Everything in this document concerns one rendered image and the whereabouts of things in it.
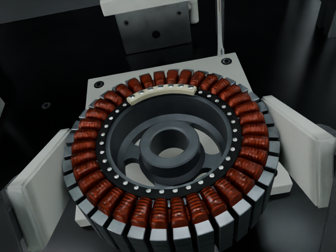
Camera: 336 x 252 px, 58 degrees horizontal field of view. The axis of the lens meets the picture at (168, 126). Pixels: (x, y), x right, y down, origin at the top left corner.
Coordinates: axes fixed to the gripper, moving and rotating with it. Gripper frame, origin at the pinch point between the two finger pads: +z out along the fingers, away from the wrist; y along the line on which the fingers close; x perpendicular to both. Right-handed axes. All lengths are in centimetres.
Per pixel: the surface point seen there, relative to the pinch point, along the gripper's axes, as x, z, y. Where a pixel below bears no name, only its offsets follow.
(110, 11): 7.7, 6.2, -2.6
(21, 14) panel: 10.9, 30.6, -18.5
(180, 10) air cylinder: 7.5, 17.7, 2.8
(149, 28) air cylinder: 6.2, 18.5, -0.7
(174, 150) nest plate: -2.9, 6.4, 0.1
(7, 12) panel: 11.5, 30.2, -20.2
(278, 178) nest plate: -4.7, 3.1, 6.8
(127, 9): 7.6, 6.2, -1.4
